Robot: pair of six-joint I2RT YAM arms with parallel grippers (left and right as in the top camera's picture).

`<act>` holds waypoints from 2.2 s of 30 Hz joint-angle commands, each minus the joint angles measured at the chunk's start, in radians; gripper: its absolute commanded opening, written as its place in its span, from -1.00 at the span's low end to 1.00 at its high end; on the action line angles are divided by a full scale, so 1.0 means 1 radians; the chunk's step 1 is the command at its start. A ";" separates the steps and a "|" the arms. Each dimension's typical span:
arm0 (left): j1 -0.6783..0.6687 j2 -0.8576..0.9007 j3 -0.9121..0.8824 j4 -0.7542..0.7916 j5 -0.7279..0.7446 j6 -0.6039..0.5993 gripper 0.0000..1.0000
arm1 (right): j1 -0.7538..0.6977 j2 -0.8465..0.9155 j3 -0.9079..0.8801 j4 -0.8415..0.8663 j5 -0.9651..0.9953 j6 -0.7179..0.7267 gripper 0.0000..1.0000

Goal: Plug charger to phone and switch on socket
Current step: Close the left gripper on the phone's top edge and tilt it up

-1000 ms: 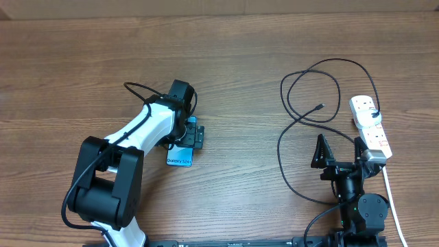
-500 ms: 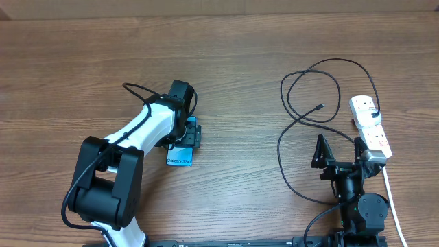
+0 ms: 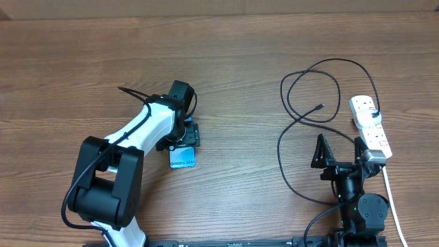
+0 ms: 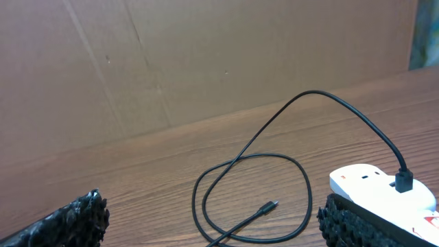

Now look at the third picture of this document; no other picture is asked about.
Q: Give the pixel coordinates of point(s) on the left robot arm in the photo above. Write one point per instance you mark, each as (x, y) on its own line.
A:
(106, 187)

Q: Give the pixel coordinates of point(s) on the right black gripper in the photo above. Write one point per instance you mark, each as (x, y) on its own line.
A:
(322, 158)

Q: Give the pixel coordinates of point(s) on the cardboard backdrop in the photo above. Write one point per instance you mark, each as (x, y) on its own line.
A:
(13, 10)

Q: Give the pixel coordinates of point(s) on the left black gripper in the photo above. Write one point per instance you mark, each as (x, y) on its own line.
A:
(191, 138)

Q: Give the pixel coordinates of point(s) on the Galaxy S24+ smartphone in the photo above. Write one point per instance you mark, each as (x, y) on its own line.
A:
(184, 157)

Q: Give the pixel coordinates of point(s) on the white power strip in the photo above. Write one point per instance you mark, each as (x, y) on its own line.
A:
(373, 137)

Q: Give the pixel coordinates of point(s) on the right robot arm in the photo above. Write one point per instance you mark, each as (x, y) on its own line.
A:
(362, 214)

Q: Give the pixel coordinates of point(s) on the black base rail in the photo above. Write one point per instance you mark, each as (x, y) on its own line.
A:
(240, 243)

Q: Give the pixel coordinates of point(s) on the white charger plug adapter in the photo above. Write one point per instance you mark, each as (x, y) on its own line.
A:
(367, 118)

